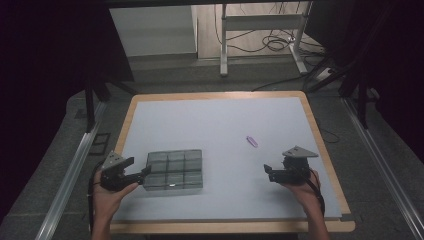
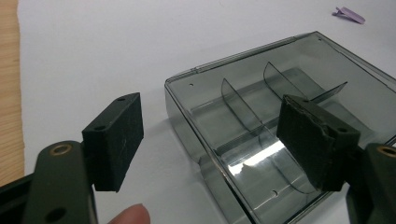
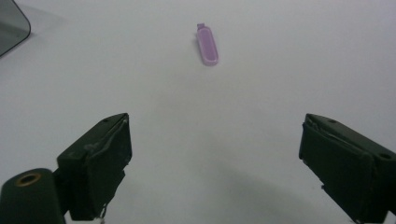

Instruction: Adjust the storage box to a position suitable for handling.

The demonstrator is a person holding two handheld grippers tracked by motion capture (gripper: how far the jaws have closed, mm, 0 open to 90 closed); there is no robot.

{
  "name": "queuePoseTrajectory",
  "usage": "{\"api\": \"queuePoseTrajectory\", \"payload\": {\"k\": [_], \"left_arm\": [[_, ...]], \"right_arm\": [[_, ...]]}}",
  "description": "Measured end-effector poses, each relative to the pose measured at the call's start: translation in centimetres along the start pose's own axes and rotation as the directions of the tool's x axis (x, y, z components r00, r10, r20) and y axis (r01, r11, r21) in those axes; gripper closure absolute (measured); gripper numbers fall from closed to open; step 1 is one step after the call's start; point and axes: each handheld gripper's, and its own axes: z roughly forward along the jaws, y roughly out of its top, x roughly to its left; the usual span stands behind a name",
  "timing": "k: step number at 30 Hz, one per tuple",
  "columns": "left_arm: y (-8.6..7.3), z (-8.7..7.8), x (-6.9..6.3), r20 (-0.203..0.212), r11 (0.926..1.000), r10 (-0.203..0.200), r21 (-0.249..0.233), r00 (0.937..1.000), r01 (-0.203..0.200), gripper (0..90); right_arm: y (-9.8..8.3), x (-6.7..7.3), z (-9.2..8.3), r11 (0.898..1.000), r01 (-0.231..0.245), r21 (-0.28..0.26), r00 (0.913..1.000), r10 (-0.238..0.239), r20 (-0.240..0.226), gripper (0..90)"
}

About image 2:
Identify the transparent grey plastic compartment box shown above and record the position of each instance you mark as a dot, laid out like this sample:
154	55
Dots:
236	81

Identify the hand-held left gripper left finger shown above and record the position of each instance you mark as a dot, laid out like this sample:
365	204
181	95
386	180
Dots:
113	140

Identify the white table mat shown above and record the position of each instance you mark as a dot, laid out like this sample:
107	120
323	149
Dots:
93	46

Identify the purple hair clip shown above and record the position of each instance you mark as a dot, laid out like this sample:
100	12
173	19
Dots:
351	15

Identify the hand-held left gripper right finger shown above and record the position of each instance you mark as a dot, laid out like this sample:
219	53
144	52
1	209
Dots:
311	140

